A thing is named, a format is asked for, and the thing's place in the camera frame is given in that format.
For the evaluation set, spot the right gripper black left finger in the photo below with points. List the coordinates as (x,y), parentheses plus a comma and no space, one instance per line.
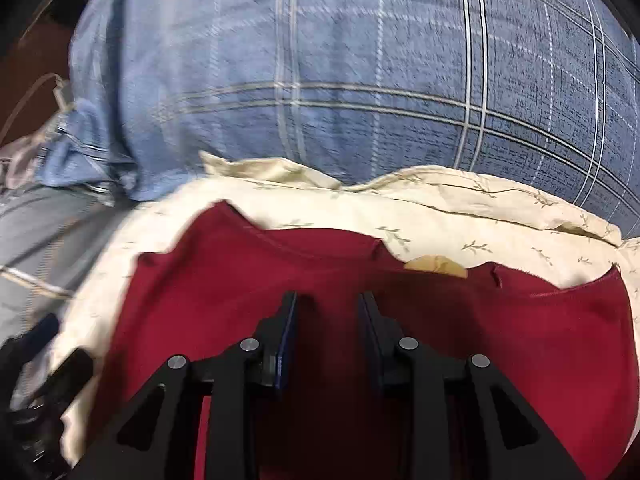
(155,436)

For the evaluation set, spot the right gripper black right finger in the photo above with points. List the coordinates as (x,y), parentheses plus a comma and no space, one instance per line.
(452,418)

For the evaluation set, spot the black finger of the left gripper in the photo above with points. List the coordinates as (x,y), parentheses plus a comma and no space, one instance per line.
(30,342)
(60,388)

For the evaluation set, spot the dark red shirt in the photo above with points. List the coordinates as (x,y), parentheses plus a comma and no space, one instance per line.
(570,352)

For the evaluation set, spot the grey striped bed sheet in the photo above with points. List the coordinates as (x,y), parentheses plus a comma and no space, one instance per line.
(50,240)

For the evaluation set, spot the crumpled grey cloth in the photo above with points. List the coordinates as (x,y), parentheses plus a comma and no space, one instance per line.
(21,159)

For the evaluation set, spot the cream leaf-print pillow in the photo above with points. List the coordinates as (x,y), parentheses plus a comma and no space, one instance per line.
(432,219)

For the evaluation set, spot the white phone charger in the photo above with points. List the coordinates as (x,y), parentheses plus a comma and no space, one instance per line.
(63,94)

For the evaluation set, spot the dark brown wooden headboard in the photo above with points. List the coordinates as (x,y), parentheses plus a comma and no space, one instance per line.
(28,78)

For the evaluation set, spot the blue plaid pillow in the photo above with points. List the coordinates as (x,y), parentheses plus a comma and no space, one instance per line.
(541,92)

